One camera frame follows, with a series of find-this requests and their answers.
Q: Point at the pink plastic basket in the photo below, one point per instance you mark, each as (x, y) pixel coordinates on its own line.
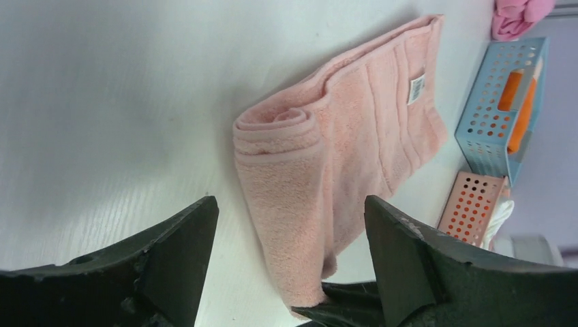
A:
(470, 206)

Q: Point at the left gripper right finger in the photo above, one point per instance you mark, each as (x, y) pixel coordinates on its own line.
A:
(428, 278)

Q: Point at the pink crumpled towel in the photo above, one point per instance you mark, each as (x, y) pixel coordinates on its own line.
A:
(513, 18)

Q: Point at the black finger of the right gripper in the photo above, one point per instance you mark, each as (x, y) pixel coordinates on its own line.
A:
(347, 305)

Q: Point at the white cloth in basket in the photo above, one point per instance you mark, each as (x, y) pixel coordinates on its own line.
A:
(502, 211)

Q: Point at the blue plastic basket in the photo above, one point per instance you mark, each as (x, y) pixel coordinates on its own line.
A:
(484, 131)

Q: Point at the light pink towel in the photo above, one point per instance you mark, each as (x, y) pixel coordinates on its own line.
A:
(308, 156)

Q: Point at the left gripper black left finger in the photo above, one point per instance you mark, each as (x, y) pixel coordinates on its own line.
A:
(153, 278)

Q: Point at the orange cartoon towel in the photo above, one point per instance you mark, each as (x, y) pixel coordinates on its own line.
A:
(524, 112)

